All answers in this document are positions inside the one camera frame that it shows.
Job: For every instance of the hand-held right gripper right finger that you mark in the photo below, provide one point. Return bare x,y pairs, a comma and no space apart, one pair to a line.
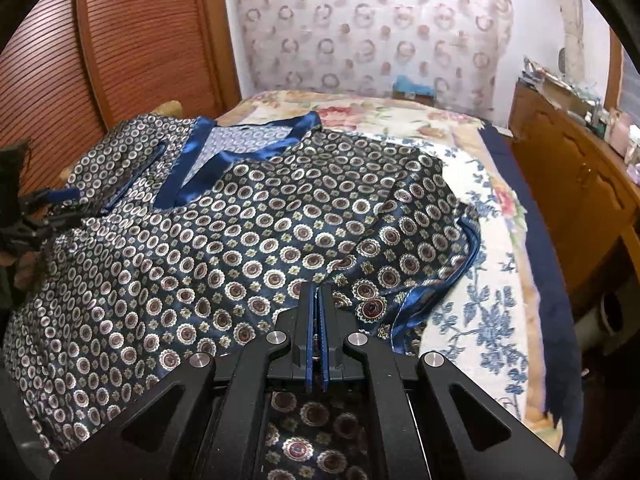
327,340

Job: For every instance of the grey round tube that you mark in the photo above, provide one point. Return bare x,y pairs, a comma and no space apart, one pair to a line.
607,312

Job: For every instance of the pink container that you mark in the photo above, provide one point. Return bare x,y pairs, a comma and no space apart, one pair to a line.
620,130

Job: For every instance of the small grey fan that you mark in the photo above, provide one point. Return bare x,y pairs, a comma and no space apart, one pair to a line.
562,60

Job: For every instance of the blue floral blanket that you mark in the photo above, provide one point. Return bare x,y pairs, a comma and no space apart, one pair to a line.
495,320

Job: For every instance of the cardboard box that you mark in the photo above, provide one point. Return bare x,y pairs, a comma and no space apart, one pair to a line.
560,92

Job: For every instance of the wooden louvered door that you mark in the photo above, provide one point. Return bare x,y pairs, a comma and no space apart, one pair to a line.
125,45

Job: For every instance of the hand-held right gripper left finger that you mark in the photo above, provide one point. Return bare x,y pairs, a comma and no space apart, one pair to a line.
305,340

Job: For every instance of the wooden cabinet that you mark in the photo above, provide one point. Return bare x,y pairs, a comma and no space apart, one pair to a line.
570,175

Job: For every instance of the navy patterned satin shirt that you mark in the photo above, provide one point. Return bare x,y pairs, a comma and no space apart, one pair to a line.
200,240

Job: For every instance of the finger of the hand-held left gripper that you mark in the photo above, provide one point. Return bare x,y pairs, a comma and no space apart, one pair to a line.
50,196
55,220

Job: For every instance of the box with blue cloth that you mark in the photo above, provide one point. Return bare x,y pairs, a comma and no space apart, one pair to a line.
412,87

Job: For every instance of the beige tied curtain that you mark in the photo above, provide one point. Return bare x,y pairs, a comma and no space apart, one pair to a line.
570,10

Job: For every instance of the navy bed sheet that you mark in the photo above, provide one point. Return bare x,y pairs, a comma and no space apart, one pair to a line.
545,260

